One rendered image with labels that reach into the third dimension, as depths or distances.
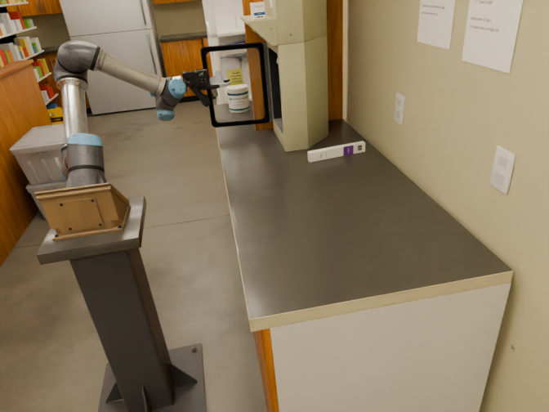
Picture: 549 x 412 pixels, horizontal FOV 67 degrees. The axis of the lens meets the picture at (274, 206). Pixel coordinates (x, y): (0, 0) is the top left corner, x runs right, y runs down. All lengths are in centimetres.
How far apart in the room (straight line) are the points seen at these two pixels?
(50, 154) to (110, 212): 228
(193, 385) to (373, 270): 124
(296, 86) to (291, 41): 19
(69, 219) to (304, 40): 114
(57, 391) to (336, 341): 160
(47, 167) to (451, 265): 320
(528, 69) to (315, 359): 89
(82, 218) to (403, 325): 105
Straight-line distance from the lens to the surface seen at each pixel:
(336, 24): 228
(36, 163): 380
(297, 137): 195
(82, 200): 148
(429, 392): 147
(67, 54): 183
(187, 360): 226
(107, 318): 175
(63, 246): 153
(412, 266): 121
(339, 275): 115
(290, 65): 186
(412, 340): 126
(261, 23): 182
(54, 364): 256
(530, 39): 118
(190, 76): 199
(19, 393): 252
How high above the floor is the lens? 166
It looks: 29 degrees down
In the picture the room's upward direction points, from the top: 5 degrees counter-clockwise
